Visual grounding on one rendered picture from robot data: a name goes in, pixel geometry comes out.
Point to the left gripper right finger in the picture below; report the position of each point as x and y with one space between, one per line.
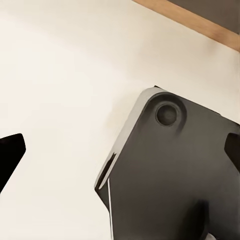
232 149

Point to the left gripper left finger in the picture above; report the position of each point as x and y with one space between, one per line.
12 149

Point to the cabinet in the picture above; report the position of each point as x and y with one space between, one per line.
225 13

